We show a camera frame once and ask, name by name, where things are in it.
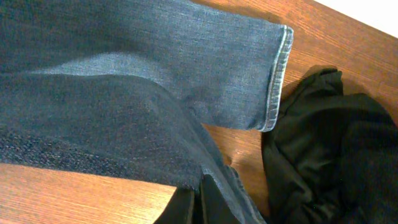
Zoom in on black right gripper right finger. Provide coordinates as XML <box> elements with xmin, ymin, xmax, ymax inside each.
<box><xmin>200</xmin><ymin>175</ymin><xmax>239</xmax><ymax>224</ymax></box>

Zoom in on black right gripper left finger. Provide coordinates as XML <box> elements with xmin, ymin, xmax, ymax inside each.
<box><xmin>154</xmin><ymin>189</ymin><xmax>195</xmax><ymax>224</ymax></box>

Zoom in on blue denim jeans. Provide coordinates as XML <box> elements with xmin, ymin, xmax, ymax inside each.
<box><xmin>1</xmin><ymin>0</ymin><xmax>294</xmax><ymax>223</ymax></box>

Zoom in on black clothing pile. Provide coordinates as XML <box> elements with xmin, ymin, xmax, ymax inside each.
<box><xmin>262</xmin><ymin>69</ymin><xmax>397</xmax><ymax>224</ymax></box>

